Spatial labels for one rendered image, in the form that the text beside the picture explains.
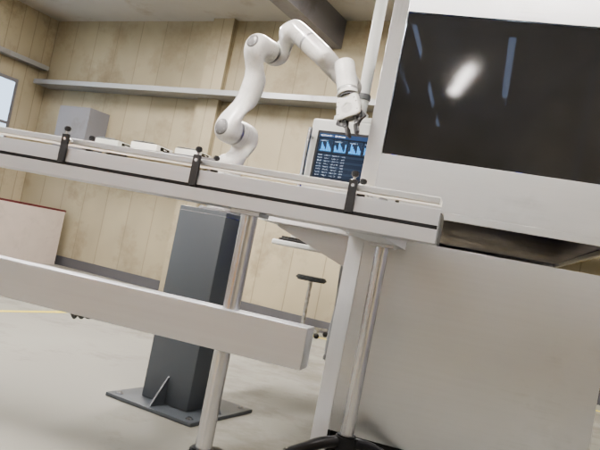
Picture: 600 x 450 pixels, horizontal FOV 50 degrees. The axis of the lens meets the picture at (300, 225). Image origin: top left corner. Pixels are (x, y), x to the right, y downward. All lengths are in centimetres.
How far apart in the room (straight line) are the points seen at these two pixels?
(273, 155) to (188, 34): 208
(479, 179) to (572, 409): 90
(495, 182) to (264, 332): 117
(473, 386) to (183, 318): 117
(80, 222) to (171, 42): 260
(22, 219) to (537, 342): 691
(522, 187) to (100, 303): 157
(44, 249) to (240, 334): 702
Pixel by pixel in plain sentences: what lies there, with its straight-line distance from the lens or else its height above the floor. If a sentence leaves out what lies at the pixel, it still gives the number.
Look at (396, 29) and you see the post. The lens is 277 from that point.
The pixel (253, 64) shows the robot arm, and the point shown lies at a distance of 289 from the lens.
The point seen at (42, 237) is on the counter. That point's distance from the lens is 873.
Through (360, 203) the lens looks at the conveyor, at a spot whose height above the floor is 92.
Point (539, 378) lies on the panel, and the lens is 258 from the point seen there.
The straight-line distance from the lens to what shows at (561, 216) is 258.
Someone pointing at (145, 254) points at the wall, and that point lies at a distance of 804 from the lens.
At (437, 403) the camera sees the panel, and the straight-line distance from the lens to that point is 259.
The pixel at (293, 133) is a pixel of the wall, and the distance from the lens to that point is 715.
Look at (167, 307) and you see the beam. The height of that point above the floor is 52.
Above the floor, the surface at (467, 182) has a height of 114.
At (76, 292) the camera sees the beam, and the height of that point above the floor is 50.
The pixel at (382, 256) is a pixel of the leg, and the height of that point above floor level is 80.
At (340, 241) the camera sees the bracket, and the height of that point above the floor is 83.
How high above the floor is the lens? 75
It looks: 3 degrees up
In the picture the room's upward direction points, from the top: 11 degrees clockwise
